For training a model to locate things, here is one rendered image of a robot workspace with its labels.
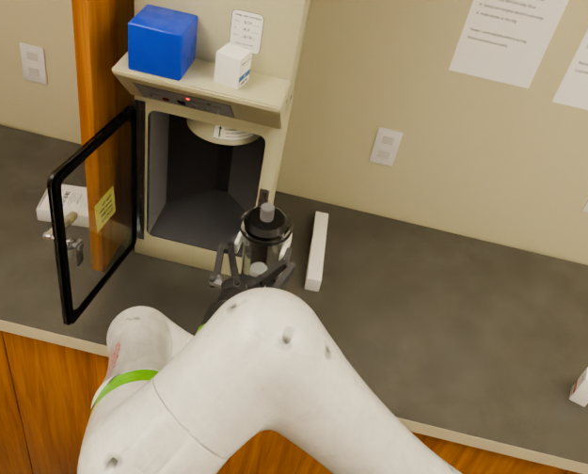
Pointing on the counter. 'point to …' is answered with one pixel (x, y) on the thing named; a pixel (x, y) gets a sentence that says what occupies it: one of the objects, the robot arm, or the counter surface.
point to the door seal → (63, 213)
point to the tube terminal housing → (287, 52)
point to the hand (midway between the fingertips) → (264, 239)
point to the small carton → (232, 66)
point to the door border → (58, 219)
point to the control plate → (184, 100)
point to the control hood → (254, 93)
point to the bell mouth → (220, 134)
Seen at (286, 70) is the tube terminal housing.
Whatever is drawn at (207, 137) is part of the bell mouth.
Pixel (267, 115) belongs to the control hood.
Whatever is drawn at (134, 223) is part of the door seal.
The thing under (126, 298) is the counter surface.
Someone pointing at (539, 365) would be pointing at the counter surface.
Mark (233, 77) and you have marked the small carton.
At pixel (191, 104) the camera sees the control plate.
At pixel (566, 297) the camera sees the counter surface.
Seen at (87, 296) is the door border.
